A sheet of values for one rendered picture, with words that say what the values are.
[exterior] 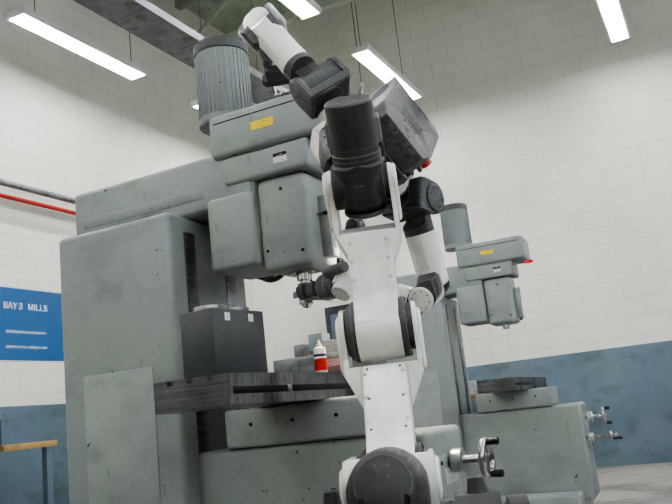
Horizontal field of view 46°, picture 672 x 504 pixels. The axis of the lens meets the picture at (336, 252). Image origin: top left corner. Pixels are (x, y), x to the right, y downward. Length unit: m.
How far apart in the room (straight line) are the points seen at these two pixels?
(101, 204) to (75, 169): 5.22
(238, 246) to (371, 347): 0.96
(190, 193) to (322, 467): 1.05
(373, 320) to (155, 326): 1.06
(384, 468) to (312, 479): 1.02
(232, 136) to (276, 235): 0.39
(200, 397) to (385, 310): 0.53
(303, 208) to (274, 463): 0.81
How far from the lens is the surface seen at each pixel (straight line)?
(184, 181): 2.84
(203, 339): 2.15
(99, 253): 2.88
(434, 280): 2.30
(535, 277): 9.06
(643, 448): 8.87
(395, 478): 1.44
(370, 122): 1.83
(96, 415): 2.83
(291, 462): 2.48
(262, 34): 2.32
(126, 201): 3.00
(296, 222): 2.57
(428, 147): 2.11
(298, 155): 2.60
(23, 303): 7.46
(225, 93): 2.88
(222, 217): 2.71
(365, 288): 1.84
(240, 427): 2.55
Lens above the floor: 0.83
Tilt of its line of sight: 12 degrees up
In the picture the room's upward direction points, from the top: 6 degrees counter-clockwise
